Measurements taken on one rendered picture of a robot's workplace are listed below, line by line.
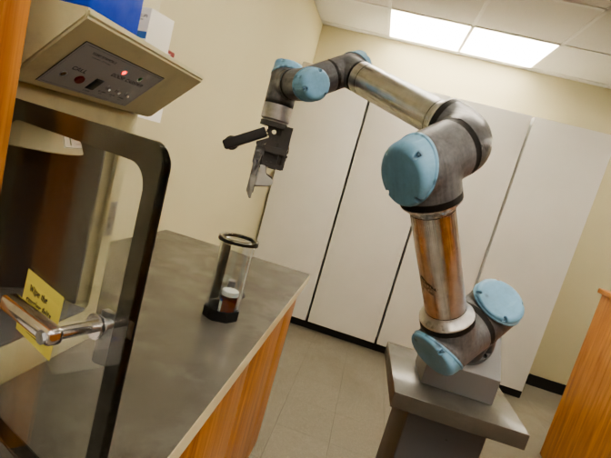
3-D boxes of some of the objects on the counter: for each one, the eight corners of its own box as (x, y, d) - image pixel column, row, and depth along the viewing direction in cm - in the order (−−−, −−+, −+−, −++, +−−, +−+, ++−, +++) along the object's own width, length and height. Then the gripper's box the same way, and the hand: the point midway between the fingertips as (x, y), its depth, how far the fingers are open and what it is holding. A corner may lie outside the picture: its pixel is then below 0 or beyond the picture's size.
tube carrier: (204, 300, 122) (221, 229, 119) (241, 308, 124) (259, 238, 120) (198, 314, 112) (217, 236, 108) (239, 323, 113) (258, 246, 110)
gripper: (295, 125, 101) (274, 205, 104) (291, 129, 121) (274, 196, 124) (260, 114, 100) (240, 196, 103) (261, 121, 120) (245, 189, 123)
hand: (247, 194), depth 113 cm, fingers open, 14 cm apart
